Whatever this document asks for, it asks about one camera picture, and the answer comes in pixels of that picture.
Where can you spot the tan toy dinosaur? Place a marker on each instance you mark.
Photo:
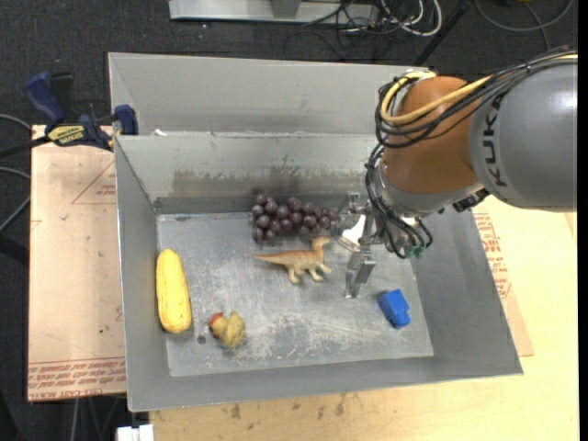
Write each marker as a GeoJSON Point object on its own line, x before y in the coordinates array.
{"type": "Point", "coordinates": [301, 260]}

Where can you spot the purple toy grape bunch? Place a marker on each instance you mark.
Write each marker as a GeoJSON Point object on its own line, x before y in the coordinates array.
{"type": "Point", "coordinates": [285, 221]}

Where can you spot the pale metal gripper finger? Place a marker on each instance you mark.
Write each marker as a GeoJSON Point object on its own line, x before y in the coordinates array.
{"type": "Point", "coordinates": [359, 271]}
{"type": "Point", "coordinates": [351, 209]}

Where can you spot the black cylinder on white bracket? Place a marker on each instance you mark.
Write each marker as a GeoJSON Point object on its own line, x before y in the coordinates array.
{"type": "Point", "coordinates": [469, 201]}

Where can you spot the grey metal bin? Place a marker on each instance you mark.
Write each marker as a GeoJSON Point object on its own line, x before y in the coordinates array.
{"type": "Point", "coordinates": [294, 320]}

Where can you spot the yellow rubber duck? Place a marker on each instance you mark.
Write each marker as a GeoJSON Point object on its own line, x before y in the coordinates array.
{"type": "Point", "coordinates": [231, 330]}

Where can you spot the blue toy block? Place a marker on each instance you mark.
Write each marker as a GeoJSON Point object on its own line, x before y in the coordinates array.
{"type": "Point", "coordinates": [394, 308]}

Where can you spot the yellow toy corn cob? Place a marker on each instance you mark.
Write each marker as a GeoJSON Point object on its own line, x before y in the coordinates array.
{"type": "Point", "coordinates": [173, 292]}

